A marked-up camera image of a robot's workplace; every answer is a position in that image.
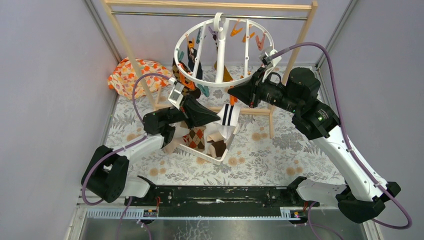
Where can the white plastic laundry basket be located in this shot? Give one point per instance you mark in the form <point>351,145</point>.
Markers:
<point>210,128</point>

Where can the floral grey table cloth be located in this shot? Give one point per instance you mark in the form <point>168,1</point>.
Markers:
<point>254,159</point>

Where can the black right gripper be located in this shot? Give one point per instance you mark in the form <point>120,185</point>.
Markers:
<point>250,91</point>

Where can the navy blue patterned sock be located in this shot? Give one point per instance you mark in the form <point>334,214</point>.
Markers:
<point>192,54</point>

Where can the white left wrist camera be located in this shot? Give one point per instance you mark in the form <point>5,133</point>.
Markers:
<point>176,95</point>

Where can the pink clothes peg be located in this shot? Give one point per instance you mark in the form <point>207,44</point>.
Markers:
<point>260,41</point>

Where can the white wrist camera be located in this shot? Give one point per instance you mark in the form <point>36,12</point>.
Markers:
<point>268,62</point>
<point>176,95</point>

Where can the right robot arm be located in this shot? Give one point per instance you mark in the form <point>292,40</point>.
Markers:
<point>363,195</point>

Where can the beige brown ribbed sock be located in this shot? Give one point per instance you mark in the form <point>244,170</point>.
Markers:
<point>217,145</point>

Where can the brown yellow argyle sock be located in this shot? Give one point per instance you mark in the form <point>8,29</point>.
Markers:
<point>189,87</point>

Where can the metal hanging rod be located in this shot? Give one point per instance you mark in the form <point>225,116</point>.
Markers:
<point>207,15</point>

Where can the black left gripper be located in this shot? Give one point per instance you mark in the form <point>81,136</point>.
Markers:
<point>187,111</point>

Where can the orange clothes peg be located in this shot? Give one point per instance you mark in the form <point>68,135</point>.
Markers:
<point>232,100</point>

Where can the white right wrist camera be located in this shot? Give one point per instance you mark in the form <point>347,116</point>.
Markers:
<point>268,62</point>

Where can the white round clip hanger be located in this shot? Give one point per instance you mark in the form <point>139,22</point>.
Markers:
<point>218,28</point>

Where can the brown orange argyle sock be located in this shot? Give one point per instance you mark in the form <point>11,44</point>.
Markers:
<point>196,138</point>

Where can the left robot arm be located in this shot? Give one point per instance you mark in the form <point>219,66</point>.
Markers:
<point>106,177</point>

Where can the mustard yellow sock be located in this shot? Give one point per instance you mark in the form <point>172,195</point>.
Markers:
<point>226,75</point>

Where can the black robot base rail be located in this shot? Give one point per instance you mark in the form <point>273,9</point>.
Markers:
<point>185,201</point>

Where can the white sock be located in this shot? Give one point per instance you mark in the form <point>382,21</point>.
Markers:
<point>228,120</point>

